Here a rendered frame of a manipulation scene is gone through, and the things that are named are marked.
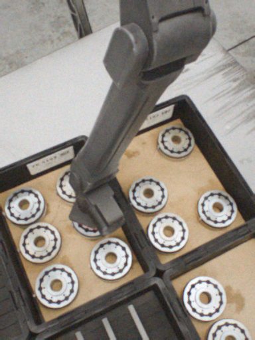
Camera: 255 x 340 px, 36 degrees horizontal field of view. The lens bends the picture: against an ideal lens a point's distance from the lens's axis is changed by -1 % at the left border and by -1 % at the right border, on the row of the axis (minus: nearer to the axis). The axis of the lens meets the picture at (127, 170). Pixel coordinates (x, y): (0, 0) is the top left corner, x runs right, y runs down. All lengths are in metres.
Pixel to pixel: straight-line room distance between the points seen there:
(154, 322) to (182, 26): 0.73
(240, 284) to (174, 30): 0.75
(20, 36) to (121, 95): 2.12
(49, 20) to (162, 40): 2.28
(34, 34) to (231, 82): 1.47
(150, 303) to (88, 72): 0.83
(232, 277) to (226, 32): 1.88
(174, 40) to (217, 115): 0.98
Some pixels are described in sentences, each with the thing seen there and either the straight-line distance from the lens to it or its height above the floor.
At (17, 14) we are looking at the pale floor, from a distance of 2.72.
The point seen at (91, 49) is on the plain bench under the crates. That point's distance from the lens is 1.50.
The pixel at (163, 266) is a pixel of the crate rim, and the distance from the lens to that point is 0.89.
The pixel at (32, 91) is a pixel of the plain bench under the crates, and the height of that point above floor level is 0.70.
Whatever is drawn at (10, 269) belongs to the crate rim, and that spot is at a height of 0.93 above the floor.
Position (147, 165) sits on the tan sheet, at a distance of 1.08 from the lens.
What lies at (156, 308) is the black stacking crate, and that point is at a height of 0.83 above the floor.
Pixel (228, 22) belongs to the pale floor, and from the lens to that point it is 2.70.
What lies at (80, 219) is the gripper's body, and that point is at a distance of 0.87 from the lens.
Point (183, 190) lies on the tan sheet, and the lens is 1.06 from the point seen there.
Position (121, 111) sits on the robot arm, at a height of 1.39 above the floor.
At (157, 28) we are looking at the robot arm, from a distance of 0.38.
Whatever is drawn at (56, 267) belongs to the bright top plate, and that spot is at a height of 0.86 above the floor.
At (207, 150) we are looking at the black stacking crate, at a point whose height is 0.87.
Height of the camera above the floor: 1.80
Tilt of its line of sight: 65 degrees down
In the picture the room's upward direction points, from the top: 3 degrees clockwise
